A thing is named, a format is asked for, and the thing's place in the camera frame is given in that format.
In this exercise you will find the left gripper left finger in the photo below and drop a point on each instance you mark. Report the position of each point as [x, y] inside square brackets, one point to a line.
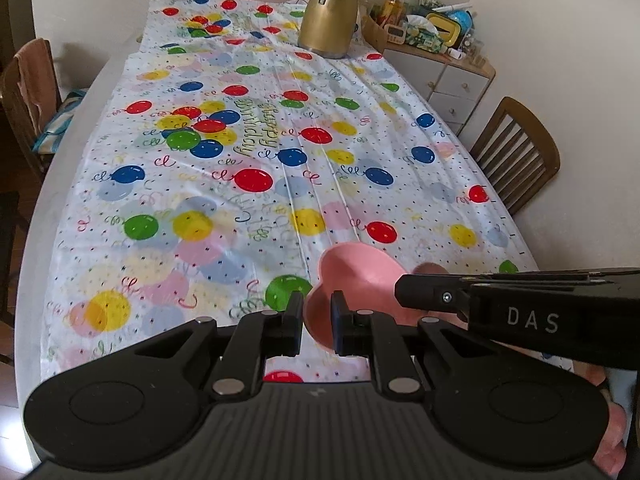
[244, 349]

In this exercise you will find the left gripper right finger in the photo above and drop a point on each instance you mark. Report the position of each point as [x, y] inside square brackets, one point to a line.
[388, 347]

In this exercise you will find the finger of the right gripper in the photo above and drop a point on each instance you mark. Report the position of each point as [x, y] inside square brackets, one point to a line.
[448, 293]

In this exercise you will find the small pink heart dish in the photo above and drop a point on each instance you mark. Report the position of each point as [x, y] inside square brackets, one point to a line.
[366, 276]

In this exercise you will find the person's right hand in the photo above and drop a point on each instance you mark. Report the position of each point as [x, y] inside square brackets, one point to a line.
[611, 454]

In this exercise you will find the wooden chair right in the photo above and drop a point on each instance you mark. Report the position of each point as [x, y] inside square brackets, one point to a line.
[516, 153]

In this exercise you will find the wooden chair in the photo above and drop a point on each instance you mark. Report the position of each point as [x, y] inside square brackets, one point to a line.
[516, 153]
[18, 117]

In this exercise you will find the balloon pattern tablecloth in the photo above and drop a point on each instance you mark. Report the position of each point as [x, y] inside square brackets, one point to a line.
[229, 159]

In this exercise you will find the white drawer cabinet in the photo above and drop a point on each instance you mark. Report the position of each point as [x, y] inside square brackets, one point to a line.
[453, 87]

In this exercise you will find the green floral tissue pack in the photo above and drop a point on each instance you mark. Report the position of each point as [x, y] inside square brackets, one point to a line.
[422, 34]

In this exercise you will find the white digital timer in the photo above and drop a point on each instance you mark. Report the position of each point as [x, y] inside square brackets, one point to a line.
[395, 34]

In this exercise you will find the striped bag on chair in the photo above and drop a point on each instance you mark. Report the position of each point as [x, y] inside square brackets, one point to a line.
[54, 132]

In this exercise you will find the orange drink bottle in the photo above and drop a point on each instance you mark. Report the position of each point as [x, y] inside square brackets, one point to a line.
[391, 13]

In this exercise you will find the gold thermos jug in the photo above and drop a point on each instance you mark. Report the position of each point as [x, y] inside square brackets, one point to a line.
[328, 26]

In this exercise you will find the wooden chair far left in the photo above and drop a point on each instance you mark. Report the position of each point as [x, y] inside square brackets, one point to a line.
[18, 117]

